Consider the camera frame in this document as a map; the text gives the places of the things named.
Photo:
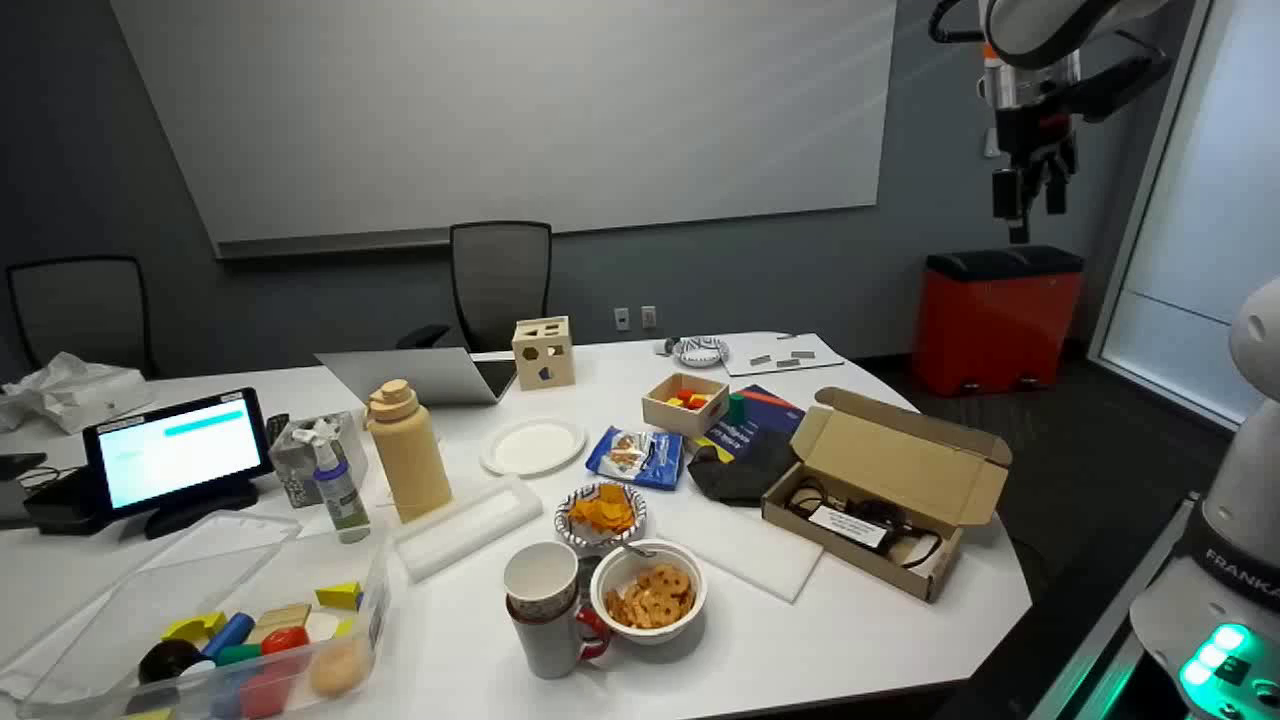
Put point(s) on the blue patterned paper bowl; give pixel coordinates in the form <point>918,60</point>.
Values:
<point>602,543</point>

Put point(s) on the crumpled white plastic bag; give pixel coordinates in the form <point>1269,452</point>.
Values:
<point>72,388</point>

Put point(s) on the wooden shape sorter cube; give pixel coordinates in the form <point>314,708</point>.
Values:
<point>547,353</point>

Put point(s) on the black tablet lit screen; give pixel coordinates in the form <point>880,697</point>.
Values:
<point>182,450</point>

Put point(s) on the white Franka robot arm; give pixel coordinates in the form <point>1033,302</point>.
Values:
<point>1247,492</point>

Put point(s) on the white bowl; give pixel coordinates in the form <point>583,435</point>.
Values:
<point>649,634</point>

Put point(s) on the wall whiteboard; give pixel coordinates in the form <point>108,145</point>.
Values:
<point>532,107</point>

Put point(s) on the yellow toy block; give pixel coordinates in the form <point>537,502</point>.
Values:
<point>338,597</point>

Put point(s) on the grey laptop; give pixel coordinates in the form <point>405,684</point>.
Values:
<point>403,376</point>

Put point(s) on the green toy block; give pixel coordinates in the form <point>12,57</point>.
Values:
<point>732,405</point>

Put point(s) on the blue toy cylinder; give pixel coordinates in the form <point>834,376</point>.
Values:
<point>231,634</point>

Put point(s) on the yellow wooden block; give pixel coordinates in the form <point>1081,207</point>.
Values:
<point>672,394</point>

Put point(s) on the blue pretzel snack bag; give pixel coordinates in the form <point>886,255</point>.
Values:
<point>638,457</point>

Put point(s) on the red toy piece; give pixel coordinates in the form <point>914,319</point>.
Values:
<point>285,643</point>

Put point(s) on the white foam tray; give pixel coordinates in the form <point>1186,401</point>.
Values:
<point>465,531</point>

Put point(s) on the black toy ball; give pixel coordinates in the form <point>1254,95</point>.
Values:
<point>169,663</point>

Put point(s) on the black mesh office chair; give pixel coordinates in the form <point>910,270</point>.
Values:
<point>83,307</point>
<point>500,272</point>

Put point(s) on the black cloth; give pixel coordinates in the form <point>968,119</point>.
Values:
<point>743,475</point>

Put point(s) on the clear plastic bin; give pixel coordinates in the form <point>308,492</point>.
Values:
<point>83,624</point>

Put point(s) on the frosted glass door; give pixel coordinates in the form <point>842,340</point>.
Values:
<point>1202,242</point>

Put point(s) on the beige plastic bottle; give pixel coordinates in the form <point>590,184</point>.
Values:
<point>409,460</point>

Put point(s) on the white paper plate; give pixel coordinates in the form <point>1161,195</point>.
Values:
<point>532,447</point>

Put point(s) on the flat white board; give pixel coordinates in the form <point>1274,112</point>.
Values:
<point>787,364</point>

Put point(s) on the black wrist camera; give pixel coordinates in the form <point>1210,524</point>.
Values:
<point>1113,87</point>

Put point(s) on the peach toy egg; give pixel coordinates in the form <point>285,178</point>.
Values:
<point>342,664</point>

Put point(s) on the brown pretzel crisps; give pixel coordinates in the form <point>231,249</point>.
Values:
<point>655,597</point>

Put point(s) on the small spray bottle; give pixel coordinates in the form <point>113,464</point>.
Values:
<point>342,502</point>

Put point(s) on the colourful game box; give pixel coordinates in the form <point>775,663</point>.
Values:
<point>768,415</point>

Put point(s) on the orange snack pieces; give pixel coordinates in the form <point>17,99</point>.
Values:
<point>602,511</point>

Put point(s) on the red wooden block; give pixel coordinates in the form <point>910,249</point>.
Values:
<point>695,397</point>

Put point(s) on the white wall outlet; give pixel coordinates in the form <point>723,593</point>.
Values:
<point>621,319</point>
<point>649,319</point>

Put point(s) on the yellow curved toy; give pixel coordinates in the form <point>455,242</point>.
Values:
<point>189,624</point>

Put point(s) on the white mug red print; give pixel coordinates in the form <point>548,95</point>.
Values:
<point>547,651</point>

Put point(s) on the open cardboard box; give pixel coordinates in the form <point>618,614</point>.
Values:
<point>902,460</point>

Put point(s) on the small wooden box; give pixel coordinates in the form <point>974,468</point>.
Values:
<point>682,418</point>

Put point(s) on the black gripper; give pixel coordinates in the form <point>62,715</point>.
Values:
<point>1033,141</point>

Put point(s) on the red trash bin black lid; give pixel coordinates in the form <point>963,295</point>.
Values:
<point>994,324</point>

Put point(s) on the black power adapter white label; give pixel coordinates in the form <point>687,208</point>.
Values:
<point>851,524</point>

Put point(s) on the green toy piece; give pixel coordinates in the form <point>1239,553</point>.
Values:
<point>241,655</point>

